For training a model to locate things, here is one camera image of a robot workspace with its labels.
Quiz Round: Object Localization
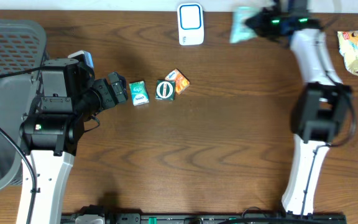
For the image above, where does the white teal tissue pack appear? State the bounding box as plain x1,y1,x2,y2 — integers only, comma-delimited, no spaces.
129,81,149,106

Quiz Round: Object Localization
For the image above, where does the teal snack packet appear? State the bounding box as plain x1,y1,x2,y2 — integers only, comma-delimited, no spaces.
229,6,260,44

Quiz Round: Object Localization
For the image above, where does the dark green round-logo packet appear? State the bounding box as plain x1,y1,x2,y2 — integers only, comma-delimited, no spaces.
155,80,175,101

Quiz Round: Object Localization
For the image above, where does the orange tissue packet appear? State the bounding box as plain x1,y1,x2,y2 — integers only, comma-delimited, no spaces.
165,68,190,95

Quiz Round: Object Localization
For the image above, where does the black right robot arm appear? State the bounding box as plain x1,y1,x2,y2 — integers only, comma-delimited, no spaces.
245,1,357,219

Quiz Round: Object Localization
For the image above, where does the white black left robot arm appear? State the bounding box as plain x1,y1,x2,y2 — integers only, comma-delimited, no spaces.
16,57,128,223

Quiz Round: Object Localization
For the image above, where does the white barcode scanner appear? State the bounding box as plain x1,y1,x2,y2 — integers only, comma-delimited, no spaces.
177,2,204,45

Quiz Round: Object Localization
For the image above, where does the grey plastic shopping basket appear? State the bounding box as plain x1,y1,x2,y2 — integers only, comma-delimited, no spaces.
0,19,48,190

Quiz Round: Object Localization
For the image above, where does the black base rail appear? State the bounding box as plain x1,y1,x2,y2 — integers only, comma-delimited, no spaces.
60,205,347,224

